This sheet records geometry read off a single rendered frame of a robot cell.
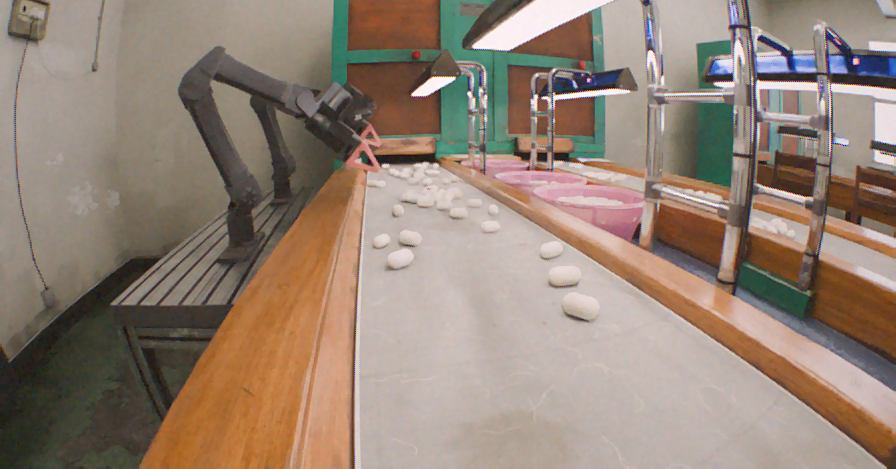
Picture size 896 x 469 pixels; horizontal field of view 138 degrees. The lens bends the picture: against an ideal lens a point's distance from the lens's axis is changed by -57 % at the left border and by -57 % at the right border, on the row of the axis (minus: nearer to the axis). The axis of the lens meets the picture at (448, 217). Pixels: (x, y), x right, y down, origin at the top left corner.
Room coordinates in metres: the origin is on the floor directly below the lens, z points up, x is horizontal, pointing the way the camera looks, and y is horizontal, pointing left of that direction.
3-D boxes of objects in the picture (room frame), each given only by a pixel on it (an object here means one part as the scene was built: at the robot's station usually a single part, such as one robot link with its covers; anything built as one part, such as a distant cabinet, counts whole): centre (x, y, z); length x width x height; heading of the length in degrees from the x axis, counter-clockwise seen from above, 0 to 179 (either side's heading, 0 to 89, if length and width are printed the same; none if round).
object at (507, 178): (1.10, -0.27, 0.72); 0.27 x 0.27 x 0.10
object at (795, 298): (0.44, -0.59, 0.90); 0.20 x 0.19 x 0.45; 11
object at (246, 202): (0.75, 0.45, 0.77); 0.09 x 0.06 x 0.06; 43
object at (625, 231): (0.82, -0.32, 0.72); 0.27 x 0.27 x 0.10
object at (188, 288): (1.10, 0.29, 0.65); 1.20 x 0.90 x 0.04; 14
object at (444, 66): (1.31, 0.06, 1.08); 0.62 x 0.08 x 0.07; 11
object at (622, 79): (1.41, -0.49, 1.08); 0.62 x 0.08 x 0.07; 11
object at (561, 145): (1.86, -0.47, 0.83); 0.30 x 0.06 x 0.07; 101
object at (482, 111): (1.32, -0.02, 0.90); 0.20 x 0.19 x 0.45; 11
